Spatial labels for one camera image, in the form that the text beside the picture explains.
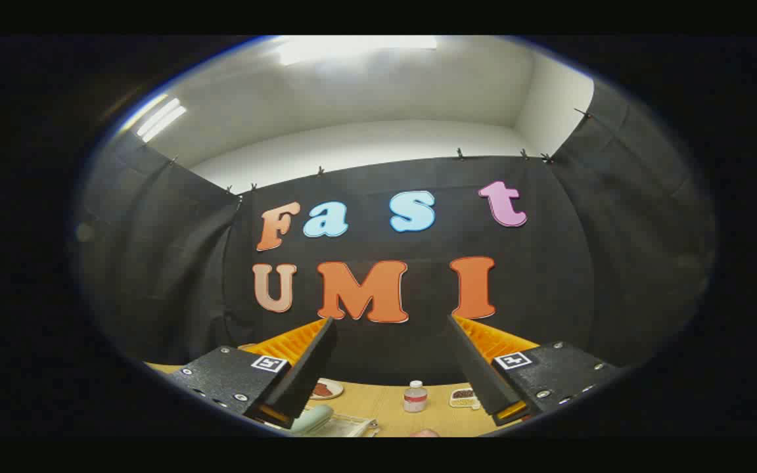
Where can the ceiling light panel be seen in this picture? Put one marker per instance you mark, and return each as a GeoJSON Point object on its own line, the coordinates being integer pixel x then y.
{"type": "Point", "coordinates": [160, 119]}

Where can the light green plate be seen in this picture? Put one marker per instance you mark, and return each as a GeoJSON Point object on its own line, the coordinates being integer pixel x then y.
{"type": "Point", "coordinates": [313, 419]}

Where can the small cream plate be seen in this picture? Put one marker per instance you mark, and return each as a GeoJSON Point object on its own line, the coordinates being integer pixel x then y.
{"type": "Point", "coordinates": [334, 393]}

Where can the white divided snack tray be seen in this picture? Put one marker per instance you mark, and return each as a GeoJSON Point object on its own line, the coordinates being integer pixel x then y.
{"type": "Point", "coordinates": [464, 401]}

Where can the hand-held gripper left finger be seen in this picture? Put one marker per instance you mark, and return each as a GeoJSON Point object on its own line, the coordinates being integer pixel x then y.
{"type": "Point", "coordinates": [306, 368]}

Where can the clear bottle with red label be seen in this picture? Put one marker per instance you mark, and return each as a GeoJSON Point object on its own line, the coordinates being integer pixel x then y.
{"type": "Point", "coordinates": [415, 397]}

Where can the brown meat piece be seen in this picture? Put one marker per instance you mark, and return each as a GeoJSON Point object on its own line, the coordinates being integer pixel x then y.
{"type": "Point", "coordinates": [322, 389]}

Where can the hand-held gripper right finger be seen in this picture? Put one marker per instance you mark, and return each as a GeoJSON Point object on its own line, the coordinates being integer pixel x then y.
{"type": "Point", "coordinates": [480, 368]}

